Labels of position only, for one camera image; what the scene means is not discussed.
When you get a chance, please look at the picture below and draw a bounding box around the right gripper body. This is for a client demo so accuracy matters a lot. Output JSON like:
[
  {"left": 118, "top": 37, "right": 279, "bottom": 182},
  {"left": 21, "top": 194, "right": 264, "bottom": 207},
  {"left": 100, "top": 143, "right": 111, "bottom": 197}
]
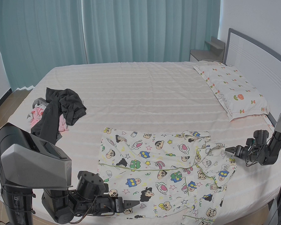
[{"left": 235, "top": 145, "right": 249, "bottom": 160}]

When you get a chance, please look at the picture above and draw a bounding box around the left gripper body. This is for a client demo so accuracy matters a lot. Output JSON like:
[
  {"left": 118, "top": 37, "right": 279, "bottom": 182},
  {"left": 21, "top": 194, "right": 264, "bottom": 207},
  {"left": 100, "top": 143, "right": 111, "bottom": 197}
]
[{"left": 95, "top": 195, "right": 124, "bottom": 216}]

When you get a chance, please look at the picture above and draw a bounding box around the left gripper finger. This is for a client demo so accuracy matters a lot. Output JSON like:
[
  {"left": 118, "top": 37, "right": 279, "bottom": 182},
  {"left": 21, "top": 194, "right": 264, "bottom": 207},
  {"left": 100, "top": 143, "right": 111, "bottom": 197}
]
[{"left": 123, "top": 200, "right": 140, "bottom": 214}]

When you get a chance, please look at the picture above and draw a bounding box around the white printed pyjama top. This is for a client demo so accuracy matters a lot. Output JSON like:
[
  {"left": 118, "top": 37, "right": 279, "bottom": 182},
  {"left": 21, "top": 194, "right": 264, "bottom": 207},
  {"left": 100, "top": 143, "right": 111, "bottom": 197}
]
[{"left": 97, "top": 127, "right": 238, "bottom": 225}]

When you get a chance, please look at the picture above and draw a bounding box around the pile of clothes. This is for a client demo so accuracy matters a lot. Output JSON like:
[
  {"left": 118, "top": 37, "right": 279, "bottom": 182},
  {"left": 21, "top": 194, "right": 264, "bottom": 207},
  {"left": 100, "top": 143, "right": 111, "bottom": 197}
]
[{"left": 26, "top": 87, "right": 87, "bottom": 147}]

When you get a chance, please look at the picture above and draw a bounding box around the white printed pillow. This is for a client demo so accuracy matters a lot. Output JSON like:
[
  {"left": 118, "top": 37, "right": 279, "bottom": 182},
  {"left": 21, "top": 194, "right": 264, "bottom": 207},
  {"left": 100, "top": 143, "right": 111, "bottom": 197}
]
[{"left": 193, "top": 61, "right": 271, "bottom": 122}]

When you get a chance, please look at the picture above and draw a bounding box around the grey bedside table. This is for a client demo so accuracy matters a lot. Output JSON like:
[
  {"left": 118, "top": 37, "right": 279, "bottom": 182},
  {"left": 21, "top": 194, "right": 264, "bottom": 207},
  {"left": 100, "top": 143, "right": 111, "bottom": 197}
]
[{"left": 190, "top": 36, "right": 226, "bottom": 63}]

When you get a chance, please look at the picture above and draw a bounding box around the bed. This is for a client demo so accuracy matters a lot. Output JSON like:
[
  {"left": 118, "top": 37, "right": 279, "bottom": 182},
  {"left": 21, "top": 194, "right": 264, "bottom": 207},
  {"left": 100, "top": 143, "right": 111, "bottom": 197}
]
[{"left": 0, "top": 28, "right": 281, "bottom": 225}]

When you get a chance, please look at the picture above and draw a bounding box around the blue-green curtain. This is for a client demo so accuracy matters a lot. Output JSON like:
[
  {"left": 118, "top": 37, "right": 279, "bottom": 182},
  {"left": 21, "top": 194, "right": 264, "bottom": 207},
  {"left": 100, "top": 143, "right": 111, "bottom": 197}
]
[
  {"left": 83, "top": 0, "right": 222, "bottom": 63},
  {"left": 0, "top": 0, "right": 88, "bottom": 91}
]

